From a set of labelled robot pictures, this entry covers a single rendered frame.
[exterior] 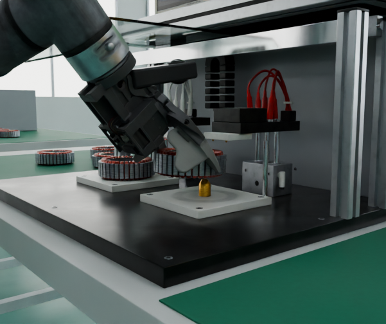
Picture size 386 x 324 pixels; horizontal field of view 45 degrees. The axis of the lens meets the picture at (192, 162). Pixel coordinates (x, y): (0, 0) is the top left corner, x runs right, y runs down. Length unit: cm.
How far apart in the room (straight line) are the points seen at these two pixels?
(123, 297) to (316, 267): 21
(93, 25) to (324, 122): 48
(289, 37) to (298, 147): 26
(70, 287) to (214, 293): 19
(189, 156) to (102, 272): 21
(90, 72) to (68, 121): 517
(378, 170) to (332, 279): 30
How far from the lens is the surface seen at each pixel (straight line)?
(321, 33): 70
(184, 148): 64
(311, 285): 49
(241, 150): 103
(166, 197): 73
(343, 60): 67
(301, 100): 91
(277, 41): 75
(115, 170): 88
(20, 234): 71
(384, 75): 76
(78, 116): 581
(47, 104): 567
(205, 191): 73
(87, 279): 52
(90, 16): 58
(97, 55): 59
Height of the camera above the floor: 93
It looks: 7 degrees down
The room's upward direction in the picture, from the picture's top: straight up
